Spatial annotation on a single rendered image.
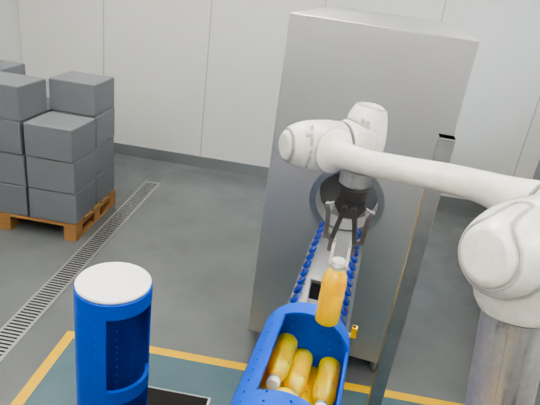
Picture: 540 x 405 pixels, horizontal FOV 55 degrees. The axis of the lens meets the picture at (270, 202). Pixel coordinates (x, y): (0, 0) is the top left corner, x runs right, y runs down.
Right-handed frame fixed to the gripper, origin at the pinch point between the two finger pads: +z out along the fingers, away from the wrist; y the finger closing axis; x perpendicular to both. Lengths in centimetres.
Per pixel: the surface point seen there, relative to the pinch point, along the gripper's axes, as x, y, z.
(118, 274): -28, 81, 45
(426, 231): -64, -29, 15
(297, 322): -10.4, 9.0, 33.0
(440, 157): -63, -27, -15
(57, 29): -389, 353, 13
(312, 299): -50, 8, 49
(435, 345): -184, -72, 147
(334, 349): -10.5, -4.3, 39.7
